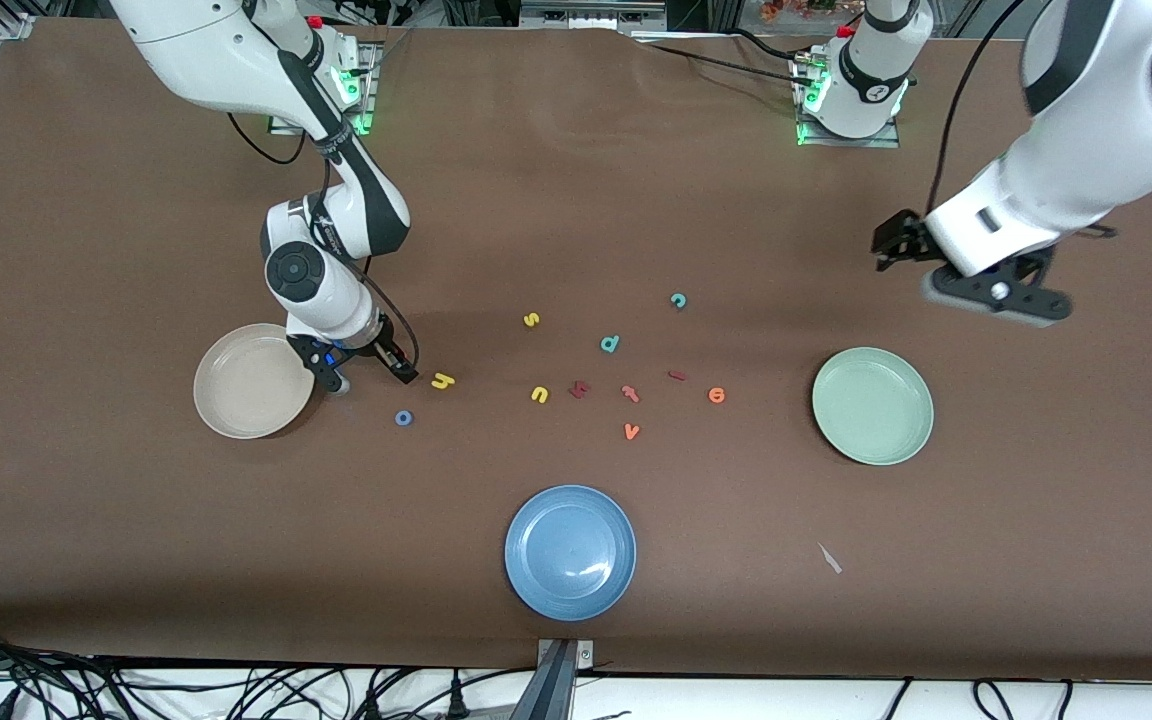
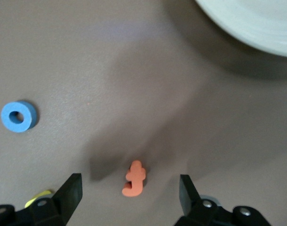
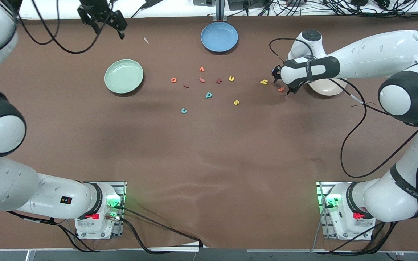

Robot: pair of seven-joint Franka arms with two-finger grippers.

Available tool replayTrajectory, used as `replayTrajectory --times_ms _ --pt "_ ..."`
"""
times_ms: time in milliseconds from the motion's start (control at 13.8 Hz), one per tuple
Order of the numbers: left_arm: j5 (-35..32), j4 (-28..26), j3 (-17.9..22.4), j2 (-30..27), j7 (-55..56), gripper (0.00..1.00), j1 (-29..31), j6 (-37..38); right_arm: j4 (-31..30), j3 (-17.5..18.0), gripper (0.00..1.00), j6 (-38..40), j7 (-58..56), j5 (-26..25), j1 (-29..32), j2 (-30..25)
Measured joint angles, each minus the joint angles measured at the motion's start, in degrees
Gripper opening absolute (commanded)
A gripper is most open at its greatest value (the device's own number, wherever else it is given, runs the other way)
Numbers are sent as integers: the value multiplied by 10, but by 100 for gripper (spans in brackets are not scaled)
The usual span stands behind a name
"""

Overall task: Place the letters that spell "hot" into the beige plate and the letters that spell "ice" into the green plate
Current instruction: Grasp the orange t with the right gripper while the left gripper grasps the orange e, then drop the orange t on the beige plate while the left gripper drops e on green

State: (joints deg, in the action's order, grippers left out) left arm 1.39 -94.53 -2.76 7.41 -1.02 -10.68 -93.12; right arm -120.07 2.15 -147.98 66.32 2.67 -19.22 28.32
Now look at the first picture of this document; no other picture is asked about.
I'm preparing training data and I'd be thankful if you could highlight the silver mounting bracket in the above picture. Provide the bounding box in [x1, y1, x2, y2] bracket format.
[536, 638, 595, 669]

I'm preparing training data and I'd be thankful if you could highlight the silver equipment box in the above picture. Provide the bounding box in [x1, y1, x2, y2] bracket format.
[519, 0, 669, 31]

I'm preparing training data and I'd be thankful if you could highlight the grey camera pole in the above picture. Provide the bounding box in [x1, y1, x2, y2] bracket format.
[511, 640, 577, 720]

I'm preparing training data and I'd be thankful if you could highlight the blue plate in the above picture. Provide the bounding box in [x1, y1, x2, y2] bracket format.
[504, 485, 637, 622]

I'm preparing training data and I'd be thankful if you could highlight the beige brown plate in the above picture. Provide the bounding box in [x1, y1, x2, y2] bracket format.
[193, 323, 317, 440]

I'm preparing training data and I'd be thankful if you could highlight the orange flower decoration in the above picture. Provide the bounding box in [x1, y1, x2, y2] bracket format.
[761, 0, 867, 23]

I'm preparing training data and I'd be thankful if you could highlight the green plate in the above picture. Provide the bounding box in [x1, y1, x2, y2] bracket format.
[812, 347, 935, 467]

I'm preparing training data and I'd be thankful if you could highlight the brown paper table cover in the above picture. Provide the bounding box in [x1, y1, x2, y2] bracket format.
[0, 18, 1152, 683]

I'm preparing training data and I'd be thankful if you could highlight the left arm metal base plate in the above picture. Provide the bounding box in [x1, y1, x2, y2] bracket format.
[791, 45, 903, 150]

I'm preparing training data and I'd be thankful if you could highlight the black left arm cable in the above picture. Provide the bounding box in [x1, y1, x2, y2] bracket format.
[924, 0, 1027, 221]

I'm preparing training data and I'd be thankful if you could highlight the black base cable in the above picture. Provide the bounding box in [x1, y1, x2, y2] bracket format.
[634, 28, 822, 93]

